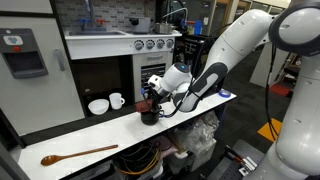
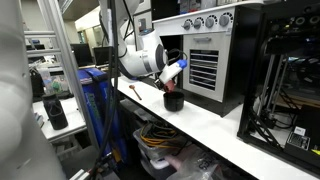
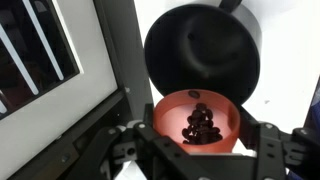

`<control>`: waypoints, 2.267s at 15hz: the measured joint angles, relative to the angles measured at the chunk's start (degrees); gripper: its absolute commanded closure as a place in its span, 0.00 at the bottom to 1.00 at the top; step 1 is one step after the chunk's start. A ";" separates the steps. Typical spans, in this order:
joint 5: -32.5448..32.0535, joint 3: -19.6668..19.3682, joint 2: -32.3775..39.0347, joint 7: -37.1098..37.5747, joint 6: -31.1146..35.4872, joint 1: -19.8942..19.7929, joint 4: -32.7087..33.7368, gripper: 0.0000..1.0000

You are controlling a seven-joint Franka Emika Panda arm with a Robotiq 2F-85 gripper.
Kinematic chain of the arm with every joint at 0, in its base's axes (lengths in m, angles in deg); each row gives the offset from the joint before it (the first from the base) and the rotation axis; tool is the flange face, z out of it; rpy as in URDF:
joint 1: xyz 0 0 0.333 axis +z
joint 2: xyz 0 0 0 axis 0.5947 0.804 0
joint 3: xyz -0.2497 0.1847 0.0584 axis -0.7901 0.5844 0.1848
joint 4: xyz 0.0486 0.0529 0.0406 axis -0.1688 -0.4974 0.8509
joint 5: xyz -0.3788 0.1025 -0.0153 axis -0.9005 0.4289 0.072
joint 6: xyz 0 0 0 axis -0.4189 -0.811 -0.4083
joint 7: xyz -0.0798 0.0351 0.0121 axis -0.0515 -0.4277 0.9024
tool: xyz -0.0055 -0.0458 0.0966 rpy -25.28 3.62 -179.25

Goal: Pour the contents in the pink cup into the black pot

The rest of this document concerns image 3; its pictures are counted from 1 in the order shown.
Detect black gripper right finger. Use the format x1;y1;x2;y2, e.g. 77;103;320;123
238;105;320;180

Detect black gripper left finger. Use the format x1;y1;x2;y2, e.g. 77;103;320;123
66;102;201;180

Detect pink translucent cup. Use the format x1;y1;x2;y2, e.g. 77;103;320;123
152;88;241;155

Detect dark coffee beans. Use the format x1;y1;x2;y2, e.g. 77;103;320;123
181;89;224;146

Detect black pot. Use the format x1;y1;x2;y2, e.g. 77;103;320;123
143;0;263;107

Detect white toy kitchen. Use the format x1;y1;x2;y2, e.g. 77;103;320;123
0;0;155;180

